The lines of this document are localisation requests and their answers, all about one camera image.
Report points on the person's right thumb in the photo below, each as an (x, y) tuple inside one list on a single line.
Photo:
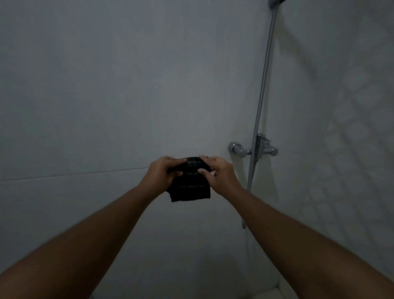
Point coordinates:
[(204, 172)]

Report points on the person's left forearm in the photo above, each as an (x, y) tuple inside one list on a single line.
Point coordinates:
[(78, 243)]

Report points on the person's right hand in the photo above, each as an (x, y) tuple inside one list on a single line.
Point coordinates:
[(222, 178)]

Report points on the person's left hand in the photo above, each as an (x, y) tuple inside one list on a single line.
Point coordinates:
[(158, 177)]

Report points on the chrome shower mixer valve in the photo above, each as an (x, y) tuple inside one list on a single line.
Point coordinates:
[(255, 148)]

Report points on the black striped cloth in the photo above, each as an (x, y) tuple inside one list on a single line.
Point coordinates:
[(190, 183)]

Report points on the person's right forearm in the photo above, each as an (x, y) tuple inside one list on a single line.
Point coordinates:
[(311, 246)]

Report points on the person's left thumb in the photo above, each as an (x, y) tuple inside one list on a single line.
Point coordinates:
[(174, 172)]

